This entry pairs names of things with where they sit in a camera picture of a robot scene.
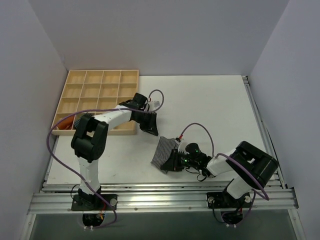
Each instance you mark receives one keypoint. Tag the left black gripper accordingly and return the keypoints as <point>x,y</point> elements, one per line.
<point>147,119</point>

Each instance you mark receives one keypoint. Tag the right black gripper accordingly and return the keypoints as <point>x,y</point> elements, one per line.
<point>178,159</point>

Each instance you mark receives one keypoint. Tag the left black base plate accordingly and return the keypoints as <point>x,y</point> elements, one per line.
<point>94,203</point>

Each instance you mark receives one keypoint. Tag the rolled orange cloth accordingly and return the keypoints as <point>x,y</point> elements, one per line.
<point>66,124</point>

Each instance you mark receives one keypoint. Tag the wooden compartment tray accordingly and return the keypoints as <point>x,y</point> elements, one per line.
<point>96,89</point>

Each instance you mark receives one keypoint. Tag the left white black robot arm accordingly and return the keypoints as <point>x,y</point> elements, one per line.
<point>89,140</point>

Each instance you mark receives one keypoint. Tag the rolled dark striped cloth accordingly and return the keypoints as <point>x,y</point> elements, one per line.
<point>77,121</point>

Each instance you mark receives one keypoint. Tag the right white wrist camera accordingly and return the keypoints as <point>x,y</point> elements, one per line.
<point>180,142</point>

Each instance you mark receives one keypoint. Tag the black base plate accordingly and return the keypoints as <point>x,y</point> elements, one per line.
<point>94,203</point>
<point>223,200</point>

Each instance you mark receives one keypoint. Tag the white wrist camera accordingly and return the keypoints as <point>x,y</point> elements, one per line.
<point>180,142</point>
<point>152,106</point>

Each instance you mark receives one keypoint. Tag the aluminium frame rail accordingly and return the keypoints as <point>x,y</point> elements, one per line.
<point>152,205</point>

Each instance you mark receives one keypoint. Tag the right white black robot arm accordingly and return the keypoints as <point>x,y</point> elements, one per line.
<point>254,167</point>

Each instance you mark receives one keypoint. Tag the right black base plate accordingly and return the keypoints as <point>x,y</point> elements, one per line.
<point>223,200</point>

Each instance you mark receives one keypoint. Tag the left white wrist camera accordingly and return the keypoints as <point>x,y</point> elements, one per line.
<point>152,106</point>

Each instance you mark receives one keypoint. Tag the striped grey underwear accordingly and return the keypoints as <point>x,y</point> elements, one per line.
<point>162,152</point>

